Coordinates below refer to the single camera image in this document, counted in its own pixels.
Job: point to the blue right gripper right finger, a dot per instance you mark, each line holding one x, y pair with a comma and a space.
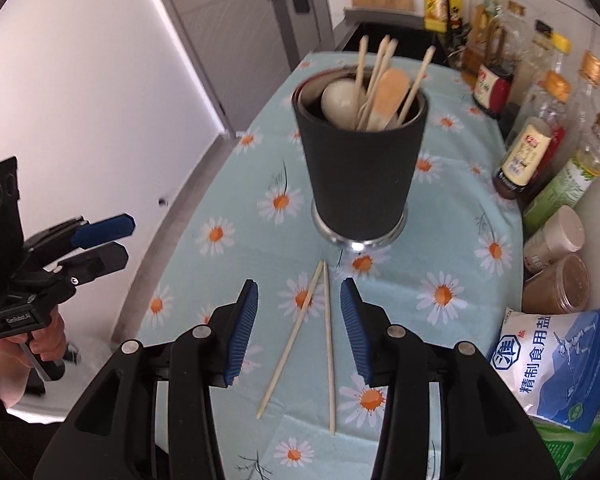
360, 329

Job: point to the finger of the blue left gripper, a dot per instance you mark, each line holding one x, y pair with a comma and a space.
95, 234
94, 263

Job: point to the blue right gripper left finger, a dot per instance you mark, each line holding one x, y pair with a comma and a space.
240, 324

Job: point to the beige printed plastic spoon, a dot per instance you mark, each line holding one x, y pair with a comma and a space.
391, 90

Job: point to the pale bamboo chopstick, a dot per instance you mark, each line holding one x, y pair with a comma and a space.
359, 77

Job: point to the left hand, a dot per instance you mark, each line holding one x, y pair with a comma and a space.
48, 343

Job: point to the black utensil holder cup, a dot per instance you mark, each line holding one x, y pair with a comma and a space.
360, 180

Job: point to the brown spice jar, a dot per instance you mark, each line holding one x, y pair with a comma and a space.
563, 287

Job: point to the blue white salt bag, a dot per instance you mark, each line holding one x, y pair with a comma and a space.
551, 364

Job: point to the white cap spice jar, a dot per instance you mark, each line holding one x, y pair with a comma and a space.
561, 235

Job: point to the soy sauce bottle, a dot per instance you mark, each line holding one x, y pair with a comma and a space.
522, 159

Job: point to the green plastic bag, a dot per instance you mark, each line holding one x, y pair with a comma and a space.
577, 456

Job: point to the green label oil bottle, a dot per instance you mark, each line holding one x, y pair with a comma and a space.
569, 184

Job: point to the grey door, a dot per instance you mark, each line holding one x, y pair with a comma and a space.
245, 49

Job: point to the dark vinegar bottle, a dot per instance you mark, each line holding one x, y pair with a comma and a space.
494, 77

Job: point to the black sink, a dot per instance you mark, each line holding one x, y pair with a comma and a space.
408, 28

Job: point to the gold cap clear bottle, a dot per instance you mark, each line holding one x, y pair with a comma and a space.
581, 108

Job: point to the yellow cap clear bottle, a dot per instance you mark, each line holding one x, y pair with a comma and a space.
546, 50

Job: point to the yellow oil jug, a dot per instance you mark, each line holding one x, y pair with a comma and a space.
441, 15

